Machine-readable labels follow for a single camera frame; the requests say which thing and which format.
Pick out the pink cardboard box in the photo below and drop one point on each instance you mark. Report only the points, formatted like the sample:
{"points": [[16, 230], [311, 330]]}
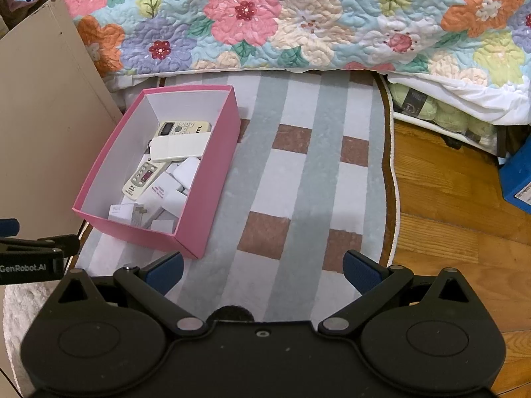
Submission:
{"points": [[207, 182]]}

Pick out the white sheet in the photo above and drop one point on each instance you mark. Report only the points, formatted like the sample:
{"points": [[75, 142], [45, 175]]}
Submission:
{"points": [[477, 91]]}

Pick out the white cube charger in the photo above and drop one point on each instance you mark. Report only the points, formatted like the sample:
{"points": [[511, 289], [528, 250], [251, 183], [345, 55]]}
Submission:
{"points": [[120, 211]]}

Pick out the blue box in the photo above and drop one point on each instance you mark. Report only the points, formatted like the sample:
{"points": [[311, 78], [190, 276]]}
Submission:
{"points": [[518, 178]]}

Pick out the green yarn bundle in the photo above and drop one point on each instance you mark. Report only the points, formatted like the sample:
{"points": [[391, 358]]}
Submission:
{"points": [[448, 116]]}

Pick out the floral quilt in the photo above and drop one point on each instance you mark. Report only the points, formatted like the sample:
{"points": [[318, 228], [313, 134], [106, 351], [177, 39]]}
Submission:
{"points": [[332, 20]]}

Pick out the white plug adapter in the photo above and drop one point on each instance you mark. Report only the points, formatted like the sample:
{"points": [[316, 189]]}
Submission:
{"points": [[143, 214]]}

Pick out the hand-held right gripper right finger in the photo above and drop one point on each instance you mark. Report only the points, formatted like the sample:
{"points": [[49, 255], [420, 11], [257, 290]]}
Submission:
{"points": [[361, 271]]}

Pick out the beige cabinet panel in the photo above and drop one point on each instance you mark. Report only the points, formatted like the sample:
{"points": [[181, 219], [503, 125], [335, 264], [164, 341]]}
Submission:
{"points": [[41, 132]]}

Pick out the striped grey white rug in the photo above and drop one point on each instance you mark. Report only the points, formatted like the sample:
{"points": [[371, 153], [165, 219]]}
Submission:
{"points": [[290, 166]]}

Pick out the small white charger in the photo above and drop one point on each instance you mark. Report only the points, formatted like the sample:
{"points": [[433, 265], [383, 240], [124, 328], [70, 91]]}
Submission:
{"points": [[186, 171]]}

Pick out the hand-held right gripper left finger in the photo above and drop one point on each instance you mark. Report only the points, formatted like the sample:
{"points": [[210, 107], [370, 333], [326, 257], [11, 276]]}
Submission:
{"points": [[166, 273]]}

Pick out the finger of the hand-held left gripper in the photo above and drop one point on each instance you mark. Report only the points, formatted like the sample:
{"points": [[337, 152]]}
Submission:
{"points": [[58, 242], [8, 227]]}

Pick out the long white rounded case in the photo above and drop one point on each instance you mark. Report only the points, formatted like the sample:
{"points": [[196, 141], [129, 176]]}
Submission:
{"points": [[178, 148]]}

